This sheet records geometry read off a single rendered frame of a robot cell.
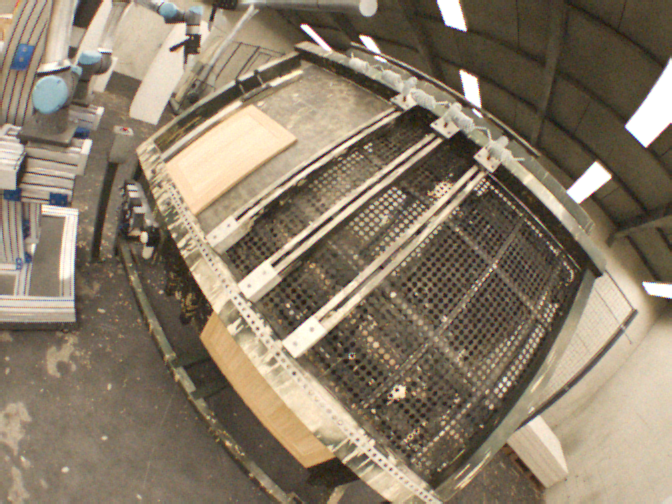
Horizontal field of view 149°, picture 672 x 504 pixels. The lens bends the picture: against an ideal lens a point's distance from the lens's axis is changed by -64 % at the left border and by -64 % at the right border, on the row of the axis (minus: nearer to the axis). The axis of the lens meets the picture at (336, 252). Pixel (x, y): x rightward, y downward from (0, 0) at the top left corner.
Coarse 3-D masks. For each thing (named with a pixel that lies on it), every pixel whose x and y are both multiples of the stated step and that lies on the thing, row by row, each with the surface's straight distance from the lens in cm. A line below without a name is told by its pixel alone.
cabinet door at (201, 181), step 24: (240, 120) 144; (264, 120) 136; (192, 144) 146; (216, 144) 136; (240, 144) 128; (264, 144) 123; (288, 144) 119; (168, 168) 143; (192, 168) 132; (216, 168) 124; (240, 168) 117; (192, 192) 121; (216, 192) 114
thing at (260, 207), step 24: (408, 96) 134; (384, 120) 121; (336, 144) 108; (360, 144) 113; (312, 168) 100; (264, 192) 97; (288, 192) 98; (240, 216) 97; (264, 216) 98; (216, 240) 95
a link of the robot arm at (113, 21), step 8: (112, 0) 171; (120, 0) 167; (128, 0) 169; (112, 8) 170; (120, 8) 168; (112, 16) 168; (120, 16) 169; (112, 24) 167; (104, 32) 167; (112, 32) 167; (104, 40) 166; (112, 40) 168; (104, 48) 166; (104, 56) 164; (104, 64) 164; (104, 72) 169
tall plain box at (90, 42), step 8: (104, 0) 364; (104, 8) 363; (128, 8) 360; (96, 16) 364; (104, 16) 362; (128, 16) 423; (96, 24) 363; (104, 24) 361; (120, 24) 374; (88, 32) 364; (96, 32) 362; (88, 40) 364; (96, 40) 362; (80, 48) 366; (88, 48) 364; (96, 48) 363; (96, 80) 450
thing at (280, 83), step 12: (300, 72) 168; (276, 84) 160; (288, 84) 165; (264, 96) 158; (228, 108) 153; (240, 108) 153; (216, 120) 149; (192, 132) 151; (204, 132) 149; (180, 144) 148; (168, 156) 148
